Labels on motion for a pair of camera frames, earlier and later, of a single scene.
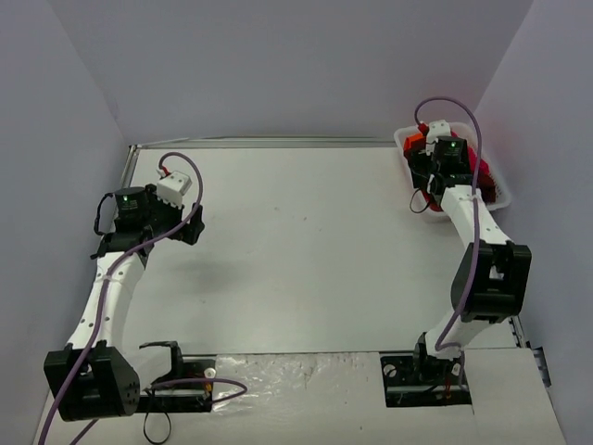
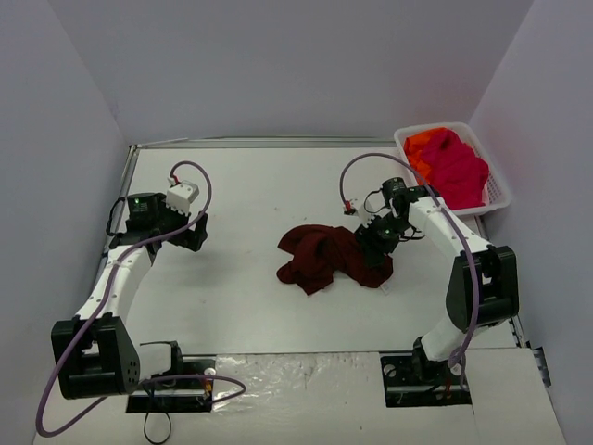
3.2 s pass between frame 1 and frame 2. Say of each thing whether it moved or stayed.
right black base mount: stayed
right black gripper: moved
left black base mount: stayed
